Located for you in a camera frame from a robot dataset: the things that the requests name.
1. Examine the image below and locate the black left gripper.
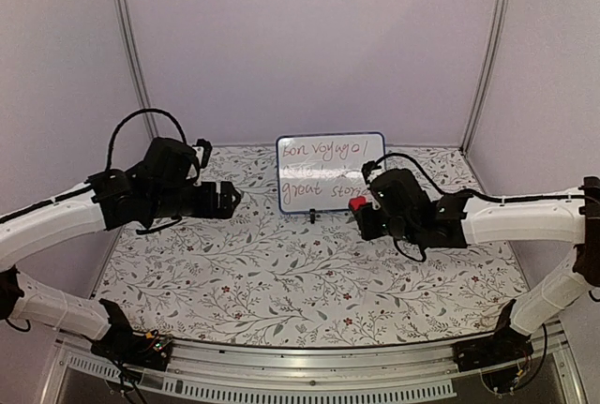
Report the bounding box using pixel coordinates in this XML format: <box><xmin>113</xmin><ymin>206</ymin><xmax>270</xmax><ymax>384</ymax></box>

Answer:
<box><xmin>148</xmin><ymin>181</ymin><xmax>241</xmax><ymax>220</ymax></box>

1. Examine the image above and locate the red whiteboard eraser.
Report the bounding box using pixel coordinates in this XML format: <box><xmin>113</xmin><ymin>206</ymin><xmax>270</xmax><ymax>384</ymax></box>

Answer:
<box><xmin>349</xmin><ymin>196</ymin><xmax>368</xmax><ymax>212</ymax></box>

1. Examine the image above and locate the blue framed whiteboard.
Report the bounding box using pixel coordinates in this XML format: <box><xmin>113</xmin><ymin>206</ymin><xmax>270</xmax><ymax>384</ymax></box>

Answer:
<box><xmin>276</xmin><ymin>131</ymin><xmax>385</xmax><ymax>214</ymax></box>

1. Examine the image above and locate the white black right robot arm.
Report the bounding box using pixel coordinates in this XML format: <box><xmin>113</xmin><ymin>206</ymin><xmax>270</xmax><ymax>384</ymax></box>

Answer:
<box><xmin>349</xmin><ymin>169</ymin><xmax>599</xmax><ymax>363</ymax></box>

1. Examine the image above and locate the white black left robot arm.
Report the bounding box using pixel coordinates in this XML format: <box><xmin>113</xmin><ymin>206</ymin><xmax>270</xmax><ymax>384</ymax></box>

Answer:
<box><xmin>1</xmin><ymin>138</ymin><xmax>242</xmax><ymax>361</ymax></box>

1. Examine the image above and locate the floral patterned table mat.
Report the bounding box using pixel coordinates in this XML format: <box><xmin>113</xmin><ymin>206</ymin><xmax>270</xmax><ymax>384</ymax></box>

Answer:
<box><xmin>97</xmin><ymin>146</ymin><xmax>527</xmax><ymax>348</ymax></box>

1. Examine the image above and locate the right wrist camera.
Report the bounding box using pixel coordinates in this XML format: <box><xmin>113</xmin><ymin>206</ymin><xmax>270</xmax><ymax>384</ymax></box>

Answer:
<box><xmin>361</xmin><ymin>160</ymin><xmax>385</xmax><ymax>186</ymax></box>

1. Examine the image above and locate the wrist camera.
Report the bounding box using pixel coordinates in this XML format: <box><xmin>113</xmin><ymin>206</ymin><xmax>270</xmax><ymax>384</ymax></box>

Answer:
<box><xmin>192</xmin><ymin>139</ymin><xmax>213</xmax><ymax>175</ymax></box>
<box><xmin>361</xmin><ymin>160</ymin><xmax>385</xmax><ymax>186</ymax></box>

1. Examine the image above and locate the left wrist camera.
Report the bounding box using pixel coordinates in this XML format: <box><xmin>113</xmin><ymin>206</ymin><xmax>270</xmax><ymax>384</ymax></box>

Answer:
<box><xmin>192</xmin><ymin>139</ymin><xmax>213</xmax><ymax>175</ymax></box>

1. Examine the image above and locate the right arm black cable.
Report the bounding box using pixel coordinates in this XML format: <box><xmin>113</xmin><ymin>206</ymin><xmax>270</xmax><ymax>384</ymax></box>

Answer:
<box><xmin>374</xmin><ymin>153</ymin><xmax>587</xmax><ymax>203</ymax></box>

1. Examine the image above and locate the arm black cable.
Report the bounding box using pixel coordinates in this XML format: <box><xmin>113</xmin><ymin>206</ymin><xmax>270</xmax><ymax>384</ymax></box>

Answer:
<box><xmin>106</xmin><ymin>108</ymin><xmax>194</xmax><ymax>175</ymax></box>
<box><xmin>374</xmin><ymin>153</ymin><xmax>587</xmax><ymax>203</ymax></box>

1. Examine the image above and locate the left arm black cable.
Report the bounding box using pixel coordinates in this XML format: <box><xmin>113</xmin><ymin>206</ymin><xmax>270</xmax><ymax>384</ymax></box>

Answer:
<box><xmin>106</xmin><ymin>108</ymin><xmax>194</xmax><ymax>175</ymax></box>

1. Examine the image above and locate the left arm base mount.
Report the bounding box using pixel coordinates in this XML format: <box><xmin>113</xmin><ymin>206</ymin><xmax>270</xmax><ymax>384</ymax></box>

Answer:
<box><xmin>91</xmin><ymin>299</ymin><xmax>173</xmax><ymax>371</ymax></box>

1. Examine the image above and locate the aluminium front rail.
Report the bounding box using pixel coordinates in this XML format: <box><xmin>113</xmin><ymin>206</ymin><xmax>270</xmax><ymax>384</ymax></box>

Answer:
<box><xmin>40</xmin><ymin>321</ymin><xmax>590</xmax><ymax>403</ymax></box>

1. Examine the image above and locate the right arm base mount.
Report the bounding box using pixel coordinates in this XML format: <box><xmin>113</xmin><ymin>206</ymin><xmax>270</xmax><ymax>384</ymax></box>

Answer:
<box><xmin>452</xmin><ymin>299</ymin><xmax>533</xmax><ymax>372</ymax></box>

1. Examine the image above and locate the left aluminium corner post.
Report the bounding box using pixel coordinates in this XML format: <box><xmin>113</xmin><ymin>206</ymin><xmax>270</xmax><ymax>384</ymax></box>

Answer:
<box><xmin>113</xmin><ymin>0</ymin><xmax>152</xmax><ymax>110</ymax></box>

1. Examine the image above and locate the aluminium corner post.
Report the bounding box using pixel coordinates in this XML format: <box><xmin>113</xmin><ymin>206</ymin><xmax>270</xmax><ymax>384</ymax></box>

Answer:
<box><xmin>460</xmin><ymin>0</ymin><xmax>510</xmax><ymax>157</ymax></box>
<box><xmin>113</xmin><ymin>0</ymin><xmax>152</xmax><ymax>110</ymax></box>

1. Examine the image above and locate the right aluminium corner post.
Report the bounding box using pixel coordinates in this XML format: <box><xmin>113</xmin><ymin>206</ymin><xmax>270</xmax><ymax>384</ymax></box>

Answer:
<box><xmin>460</xmin><ymin>0</ymin><xmax>510</xmax><ymax>157</ymax></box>

